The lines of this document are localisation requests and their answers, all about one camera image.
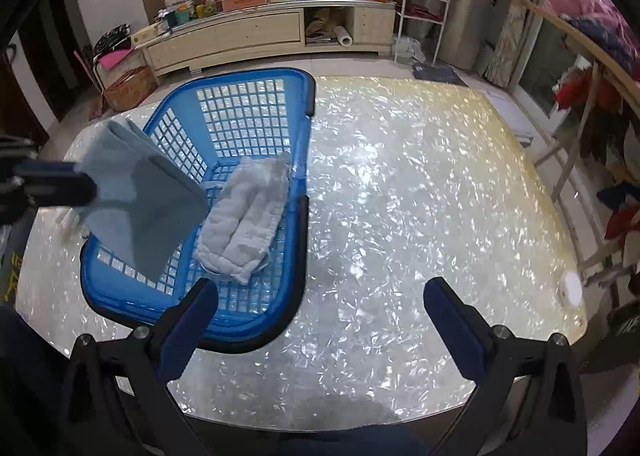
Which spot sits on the paper towel roll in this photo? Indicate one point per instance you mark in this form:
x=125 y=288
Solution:
x=343 y=37

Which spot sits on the person's blue trousers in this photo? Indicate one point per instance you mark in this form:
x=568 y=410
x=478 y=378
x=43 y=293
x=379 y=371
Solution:
x=350 y=442

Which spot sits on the white plastic bag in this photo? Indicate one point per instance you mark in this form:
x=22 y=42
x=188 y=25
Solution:
x=409 y=50

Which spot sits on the pink box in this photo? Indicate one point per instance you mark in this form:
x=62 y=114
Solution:
x=245 y=1

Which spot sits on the beige low cabinet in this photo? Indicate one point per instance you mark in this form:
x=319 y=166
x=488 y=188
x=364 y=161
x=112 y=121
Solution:
x=240 y=33

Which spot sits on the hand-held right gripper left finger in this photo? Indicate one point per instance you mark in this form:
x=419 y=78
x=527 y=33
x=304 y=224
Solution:
x=187 y=331

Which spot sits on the white cloth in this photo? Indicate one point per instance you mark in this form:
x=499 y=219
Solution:
x=145 y=196

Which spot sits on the beige flat box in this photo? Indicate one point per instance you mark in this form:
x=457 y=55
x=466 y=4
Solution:
x=147 y=36

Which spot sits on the patterned curtain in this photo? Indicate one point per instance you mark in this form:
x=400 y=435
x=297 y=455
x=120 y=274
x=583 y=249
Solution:
x=520 y=1

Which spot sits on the white quilted towel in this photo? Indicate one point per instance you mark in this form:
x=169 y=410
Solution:
x=245 y=221

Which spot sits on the pink clothes pile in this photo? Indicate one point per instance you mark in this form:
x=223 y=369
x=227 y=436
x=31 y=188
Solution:
x=600 y=16

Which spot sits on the blue plastic basket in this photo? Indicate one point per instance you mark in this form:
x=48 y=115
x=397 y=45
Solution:
x=295 y=236

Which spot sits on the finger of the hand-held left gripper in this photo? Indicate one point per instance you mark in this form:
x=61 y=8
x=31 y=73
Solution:
x=55 y=183

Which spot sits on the red garment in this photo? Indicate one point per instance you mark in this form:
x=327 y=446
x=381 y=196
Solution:
x=575 y=88

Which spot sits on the wooden clothes rack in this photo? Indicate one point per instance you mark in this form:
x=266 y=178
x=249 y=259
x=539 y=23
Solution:
x=595 y=61

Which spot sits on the brown cardboard box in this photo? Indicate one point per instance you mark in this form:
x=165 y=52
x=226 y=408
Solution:
x=130 y=88

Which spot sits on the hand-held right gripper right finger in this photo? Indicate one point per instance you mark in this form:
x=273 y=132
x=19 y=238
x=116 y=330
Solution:
x=457 y=331

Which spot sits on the pink folder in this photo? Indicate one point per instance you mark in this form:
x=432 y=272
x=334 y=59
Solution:
x=114 y=58

